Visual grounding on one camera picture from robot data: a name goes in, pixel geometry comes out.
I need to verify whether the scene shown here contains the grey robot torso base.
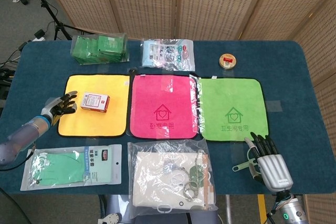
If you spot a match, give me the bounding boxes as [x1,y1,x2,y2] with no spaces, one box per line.
[98,194,220,224]

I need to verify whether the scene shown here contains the pink microfiber cloth house print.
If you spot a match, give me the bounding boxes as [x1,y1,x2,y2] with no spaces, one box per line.
[127,73,200,141]

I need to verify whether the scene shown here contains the black tripod stand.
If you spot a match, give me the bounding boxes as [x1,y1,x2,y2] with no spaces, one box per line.
[28,0,86,41]

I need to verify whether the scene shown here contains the yellow microfiber cloth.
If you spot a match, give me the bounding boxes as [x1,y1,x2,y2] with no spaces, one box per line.
[57,74,131,138]

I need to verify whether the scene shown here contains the clear box of green packets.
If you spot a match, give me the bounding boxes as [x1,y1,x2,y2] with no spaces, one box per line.
[70,33,130,66]

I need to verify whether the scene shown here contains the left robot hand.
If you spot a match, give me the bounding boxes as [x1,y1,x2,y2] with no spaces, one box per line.
[41,90,78,126]

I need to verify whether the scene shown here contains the red and white carton box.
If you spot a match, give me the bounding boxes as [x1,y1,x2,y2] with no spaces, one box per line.
[80,92,110,113]

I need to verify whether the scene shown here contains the plastic bag of face masks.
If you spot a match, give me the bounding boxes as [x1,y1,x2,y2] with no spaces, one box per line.
[141,39,196,72]

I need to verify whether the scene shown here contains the green microfiber cloth house print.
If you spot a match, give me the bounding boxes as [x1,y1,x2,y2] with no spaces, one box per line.
[196,77,270,143]

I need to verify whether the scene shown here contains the round metal tin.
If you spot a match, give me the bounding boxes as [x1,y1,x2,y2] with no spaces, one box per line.
[217,53,237,70]

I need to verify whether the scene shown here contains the packaged mint green gloves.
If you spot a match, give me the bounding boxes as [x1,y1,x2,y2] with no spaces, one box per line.
[20,144,123,192]

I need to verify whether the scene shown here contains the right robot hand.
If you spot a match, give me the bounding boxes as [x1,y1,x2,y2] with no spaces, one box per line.
[244,131,294,192]

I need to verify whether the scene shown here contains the light green plastic tool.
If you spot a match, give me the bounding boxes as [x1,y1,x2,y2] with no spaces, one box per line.
[232,155,262,173]

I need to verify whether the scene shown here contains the silver table leg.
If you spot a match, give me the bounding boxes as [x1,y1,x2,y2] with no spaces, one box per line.
[225,195,233,224]

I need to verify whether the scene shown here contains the bagged beige curtain with rings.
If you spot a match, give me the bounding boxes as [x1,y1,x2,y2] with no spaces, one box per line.
[127,138,218,214]

